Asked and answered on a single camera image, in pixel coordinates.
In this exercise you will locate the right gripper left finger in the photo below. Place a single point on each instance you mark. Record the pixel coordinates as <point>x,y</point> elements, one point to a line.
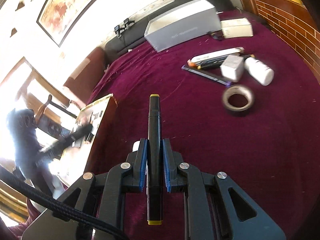
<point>93,207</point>

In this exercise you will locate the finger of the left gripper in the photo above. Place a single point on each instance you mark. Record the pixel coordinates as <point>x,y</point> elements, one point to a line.
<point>56,149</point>

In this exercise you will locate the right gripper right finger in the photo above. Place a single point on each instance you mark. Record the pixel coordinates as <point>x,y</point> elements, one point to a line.
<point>215,206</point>

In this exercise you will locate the gold rimmed cardboard tray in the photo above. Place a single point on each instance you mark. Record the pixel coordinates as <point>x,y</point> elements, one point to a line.
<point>75,159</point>

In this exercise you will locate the black marker orange cap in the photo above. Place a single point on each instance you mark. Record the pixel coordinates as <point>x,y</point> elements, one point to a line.
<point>154,188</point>

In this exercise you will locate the black tape roll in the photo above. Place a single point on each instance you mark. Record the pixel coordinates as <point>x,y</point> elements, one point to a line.
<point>238,100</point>

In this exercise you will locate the black marker purple cap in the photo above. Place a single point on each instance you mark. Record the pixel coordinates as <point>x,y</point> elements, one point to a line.
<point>213,77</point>

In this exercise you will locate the square white medicine box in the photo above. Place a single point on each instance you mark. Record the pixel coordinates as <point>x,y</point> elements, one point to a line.
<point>232,67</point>

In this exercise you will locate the black marker yellow cap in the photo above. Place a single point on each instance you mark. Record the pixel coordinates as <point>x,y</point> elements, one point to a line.
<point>217,64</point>

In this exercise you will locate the long white tube box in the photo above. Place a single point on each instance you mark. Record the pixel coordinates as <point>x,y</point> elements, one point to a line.
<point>197,60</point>

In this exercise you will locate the dark wooden chair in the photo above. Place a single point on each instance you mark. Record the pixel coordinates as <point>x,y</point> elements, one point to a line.
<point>48,116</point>

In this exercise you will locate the maroon armchair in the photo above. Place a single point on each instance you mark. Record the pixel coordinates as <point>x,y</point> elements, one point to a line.
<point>80,84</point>

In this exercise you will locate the maroon velvet table cloth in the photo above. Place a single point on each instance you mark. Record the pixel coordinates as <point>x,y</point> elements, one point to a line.
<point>272,152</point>

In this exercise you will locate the framed horse painting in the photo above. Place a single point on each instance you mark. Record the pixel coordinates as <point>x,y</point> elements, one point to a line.
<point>57,17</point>

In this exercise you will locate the large white pill bottle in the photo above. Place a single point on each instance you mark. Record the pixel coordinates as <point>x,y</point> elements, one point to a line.
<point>259,71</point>

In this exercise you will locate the clamp devices on sofa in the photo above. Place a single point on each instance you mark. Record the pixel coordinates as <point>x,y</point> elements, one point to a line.
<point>119,29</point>

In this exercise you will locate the small black clip device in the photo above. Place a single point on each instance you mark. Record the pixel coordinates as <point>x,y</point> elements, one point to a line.
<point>218,35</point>

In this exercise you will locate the cream cardboard box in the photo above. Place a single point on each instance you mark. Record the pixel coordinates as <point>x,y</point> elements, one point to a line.
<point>240,27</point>

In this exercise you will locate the large grey cardboard box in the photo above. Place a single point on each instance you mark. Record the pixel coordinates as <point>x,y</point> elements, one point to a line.
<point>183,23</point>

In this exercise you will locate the brick pattern wooden counter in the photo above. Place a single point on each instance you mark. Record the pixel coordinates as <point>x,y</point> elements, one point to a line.
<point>291,22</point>

